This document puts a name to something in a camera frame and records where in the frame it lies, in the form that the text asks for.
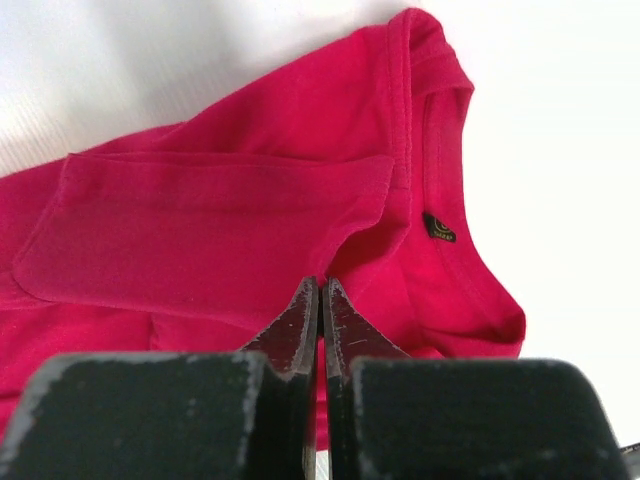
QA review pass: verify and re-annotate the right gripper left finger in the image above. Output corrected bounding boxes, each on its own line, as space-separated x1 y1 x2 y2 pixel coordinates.
1 277 319 479

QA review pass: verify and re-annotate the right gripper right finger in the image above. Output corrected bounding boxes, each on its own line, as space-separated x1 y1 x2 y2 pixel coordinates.
322 279 628 479

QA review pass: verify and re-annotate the red t shirt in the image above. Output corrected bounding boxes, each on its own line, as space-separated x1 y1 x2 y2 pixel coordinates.
1 8 526 420

